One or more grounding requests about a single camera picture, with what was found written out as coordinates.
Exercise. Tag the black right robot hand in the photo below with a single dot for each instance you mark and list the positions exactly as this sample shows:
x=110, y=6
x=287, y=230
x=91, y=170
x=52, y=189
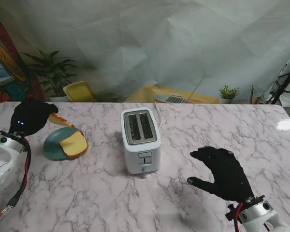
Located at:
x=229, y=174

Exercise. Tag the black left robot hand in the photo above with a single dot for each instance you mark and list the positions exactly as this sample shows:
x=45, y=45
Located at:
x=29, y=116

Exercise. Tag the toy toast slice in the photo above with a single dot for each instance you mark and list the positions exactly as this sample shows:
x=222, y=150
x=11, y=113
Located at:
x=59, y=119
x=75, y=145

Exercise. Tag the teal round plate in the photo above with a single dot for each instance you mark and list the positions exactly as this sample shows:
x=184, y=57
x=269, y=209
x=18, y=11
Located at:
x=52, y=145

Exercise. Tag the large leafy potted plant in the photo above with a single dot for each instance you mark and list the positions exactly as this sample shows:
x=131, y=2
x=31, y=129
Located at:
x=54, y=70

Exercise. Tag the yellow plastic chair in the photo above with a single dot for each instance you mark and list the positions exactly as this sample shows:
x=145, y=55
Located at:
x=79, y=91

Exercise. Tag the colourful mural banner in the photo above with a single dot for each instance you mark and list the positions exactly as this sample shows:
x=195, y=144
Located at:
x=4, y=60

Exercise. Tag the small green potted plant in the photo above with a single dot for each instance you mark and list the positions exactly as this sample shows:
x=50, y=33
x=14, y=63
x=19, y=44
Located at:
x=228, y=93

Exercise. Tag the white two-slot toaster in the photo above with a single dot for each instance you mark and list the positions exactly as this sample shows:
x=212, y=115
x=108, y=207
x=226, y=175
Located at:
x=142, y=147

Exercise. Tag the silver open laptop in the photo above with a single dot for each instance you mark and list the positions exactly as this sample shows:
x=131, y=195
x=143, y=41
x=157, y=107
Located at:
x=171, y=98

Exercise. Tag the black tripod stand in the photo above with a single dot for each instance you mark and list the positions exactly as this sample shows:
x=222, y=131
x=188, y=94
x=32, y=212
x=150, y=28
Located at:
x=288, y=77

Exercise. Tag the yellow desk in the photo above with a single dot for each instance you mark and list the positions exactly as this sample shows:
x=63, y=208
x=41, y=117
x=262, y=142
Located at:
x=147, y=93

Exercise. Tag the white backdrop sheet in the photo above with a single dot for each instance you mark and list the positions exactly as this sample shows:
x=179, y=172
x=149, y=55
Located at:
x=159, y=36

